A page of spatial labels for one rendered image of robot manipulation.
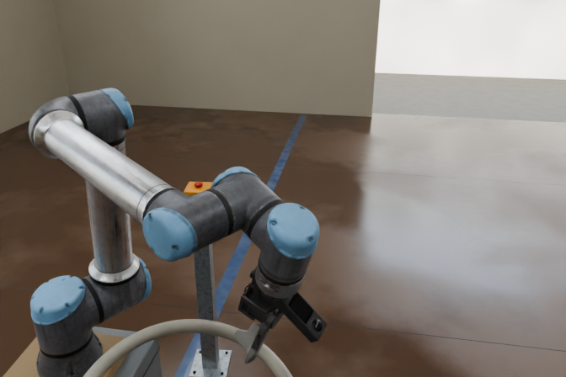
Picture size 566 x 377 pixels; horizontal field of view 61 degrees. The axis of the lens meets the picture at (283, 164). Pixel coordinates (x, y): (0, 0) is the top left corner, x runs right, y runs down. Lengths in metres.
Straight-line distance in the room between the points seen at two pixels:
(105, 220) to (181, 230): 0.68
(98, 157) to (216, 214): 0.30
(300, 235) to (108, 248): 0.82
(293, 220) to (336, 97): 6.38
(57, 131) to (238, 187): 0.47
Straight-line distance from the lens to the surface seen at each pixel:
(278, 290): 0.90
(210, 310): 2.61
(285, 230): 0.80
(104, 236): 1.48
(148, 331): 1.16
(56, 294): 1.58
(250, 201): 0.85
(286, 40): 7.10
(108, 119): 1.29
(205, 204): 0.81
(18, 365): 1.80
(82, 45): 8.23
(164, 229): 0.78
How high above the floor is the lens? 2.03
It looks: 22 degrees down
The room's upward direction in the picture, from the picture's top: straight up
